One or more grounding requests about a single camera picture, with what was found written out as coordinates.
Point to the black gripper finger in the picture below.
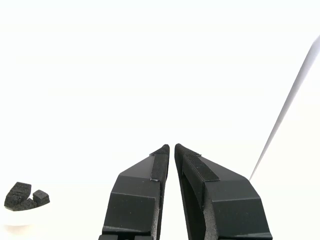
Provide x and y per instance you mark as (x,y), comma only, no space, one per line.
(132,200)
(232,212)

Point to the large black foam box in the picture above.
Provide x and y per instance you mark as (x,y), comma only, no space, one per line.
(16,195)

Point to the white bowl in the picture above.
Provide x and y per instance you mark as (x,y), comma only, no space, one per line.
(20,217)

